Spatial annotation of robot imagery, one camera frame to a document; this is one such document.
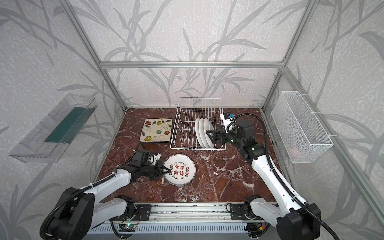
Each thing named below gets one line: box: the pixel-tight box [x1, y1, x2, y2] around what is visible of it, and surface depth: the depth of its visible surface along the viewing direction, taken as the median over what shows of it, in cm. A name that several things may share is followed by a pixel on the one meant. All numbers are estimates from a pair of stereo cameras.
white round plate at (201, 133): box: [198, 118, 210, 148], surface depth 88 cm
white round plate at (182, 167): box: [163, 154, 197, 186], surface depth 88 cm
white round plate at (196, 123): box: [194, 118, 206, 148], surface depth 88 cm
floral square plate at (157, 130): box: [139, 118, 174, 143], surface depth 105 cm
